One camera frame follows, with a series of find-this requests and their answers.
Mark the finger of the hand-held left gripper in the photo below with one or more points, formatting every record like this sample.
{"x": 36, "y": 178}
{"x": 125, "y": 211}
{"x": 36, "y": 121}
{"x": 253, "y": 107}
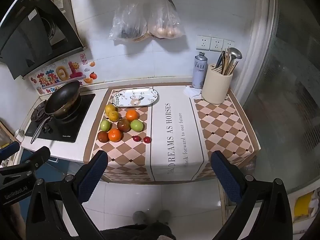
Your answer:
{"x": 37, "y": 157}
{"x": 10, "y": 148}

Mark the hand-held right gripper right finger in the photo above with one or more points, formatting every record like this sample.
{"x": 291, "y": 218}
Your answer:
{"x": 226, "y": 177}

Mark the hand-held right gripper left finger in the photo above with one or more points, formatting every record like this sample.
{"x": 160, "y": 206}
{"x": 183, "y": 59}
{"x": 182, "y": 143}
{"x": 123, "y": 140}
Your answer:
{"x": 92, "y": 173}

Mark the reddish brown apple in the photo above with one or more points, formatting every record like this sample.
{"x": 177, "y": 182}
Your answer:
{"x": 102, "y": 137}

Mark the orange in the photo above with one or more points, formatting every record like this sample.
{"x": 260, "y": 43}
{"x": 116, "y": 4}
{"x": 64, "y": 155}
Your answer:
{"x": 115, "y": 135}
{"x": 132, "y": 115}

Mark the green apple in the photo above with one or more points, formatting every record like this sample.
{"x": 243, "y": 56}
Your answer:
{"x": 105, "y": 125}
{"x": 136, "y": 125}

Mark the red cherry tomato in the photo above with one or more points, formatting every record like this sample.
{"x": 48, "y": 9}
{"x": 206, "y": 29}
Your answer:
{"x": 136, "y": 138}
{"x": 147, "y": 140}

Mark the dark red apple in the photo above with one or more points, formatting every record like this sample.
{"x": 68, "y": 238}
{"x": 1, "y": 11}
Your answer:
{"x": 124, "y": 125}

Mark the small yellow citrus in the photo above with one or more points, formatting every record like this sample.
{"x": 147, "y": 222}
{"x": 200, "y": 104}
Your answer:
{"x": 114, "y": 117}

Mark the large yellow lemon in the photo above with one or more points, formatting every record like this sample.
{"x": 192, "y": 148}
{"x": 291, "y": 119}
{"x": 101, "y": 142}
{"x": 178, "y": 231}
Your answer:
{"x": 110, "y": 108}

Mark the oval patterned plate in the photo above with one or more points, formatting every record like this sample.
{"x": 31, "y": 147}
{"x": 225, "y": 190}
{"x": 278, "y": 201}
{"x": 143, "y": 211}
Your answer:
{"x": 135, "y": 97}

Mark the person's left forearm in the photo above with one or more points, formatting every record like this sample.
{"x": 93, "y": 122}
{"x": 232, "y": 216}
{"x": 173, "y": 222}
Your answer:
{"x": 17, "y": 220}

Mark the blue cabinet door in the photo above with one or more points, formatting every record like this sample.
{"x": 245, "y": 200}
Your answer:
{"x": 56, "y": 170}

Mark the black gas stove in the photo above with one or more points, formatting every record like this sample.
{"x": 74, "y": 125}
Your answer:
{"x": 72, "y": 127}

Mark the grey slipper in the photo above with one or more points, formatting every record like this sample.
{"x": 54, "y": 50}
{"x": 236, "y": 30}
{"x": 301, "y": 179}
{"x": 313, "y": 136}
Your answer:
{"x": 139, "y": 217}

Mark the black frying pan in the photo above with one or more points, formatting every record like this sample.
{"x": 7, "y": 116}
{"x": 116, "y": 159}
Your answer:
{"x": 62, "y": 97}

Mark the checkered table mat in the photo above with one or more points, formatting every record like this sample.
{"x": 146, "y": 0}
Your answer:
{"x": 175, "y": 130}

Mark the person's dark clothing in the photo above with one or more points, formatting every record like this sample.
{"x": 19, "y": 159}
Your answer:
{"x": 137, "y": 232}

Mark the yellow white package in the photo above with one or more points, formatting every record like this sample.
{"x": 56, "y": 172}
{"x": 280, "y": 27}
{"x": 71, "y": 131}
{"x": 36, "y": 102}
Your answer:
{"x": 303, "y": 203}

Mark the cream utensil holder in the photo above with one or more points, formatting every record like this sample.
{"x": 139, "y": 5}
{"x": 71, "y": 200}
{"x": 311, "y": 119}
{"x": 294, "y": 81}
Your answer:
{"x": 216, "y": 87}

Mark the white crumpled tissue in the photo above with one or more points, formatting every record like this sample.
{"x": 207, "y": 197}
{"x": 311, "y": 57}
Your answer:
{"x": 192, "y": 92}

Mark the frosted glass door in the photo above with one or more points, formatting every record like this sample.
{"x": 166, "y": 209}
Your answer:
{"x": 287, "y": 92}

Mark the silver spray can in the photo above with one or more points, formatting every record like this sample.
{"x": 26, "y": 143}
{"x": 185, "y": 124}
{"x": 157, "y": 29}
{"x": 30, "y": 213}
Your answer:
{"x": 199, "y": 71}

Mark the black range hood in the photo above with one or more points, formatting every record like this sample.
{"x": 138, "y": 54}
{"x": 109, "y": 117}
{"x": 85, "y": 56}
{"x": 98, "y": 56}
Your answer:
{"x": 25, "y": 37}

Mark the bundle of wooden chopsticks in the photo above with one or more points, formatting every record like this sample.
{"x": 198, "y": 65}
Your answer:
{"x": 228, "y": 63}

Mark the metal ladle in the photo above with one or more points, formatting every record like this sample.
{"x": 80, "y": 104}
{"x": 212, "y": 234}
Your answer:
{"x": 235, "y": 53}

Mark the plastic bag with dark contents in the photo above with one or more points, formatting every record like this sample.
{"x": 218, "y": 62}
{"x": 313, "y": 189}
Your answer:
{"x": 128, "y": 20}

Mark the plastic bag of eggs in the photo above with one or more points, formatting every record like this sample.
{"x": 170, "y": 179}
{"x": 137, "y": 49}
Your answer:
{"x": 165, "y": 22}

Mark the colourful wall sticker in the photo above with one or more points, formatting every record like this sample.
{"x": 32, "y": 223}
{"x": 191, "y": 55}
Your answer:
{"x": 62, "y": 73}

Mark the white wall socket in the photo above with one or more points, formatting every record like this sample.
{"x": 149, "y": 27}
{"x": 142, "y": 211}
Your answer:
{"x": 203, "y": 42}
{"x": 216, "y": 44}
{"x": 227, "y": 45}

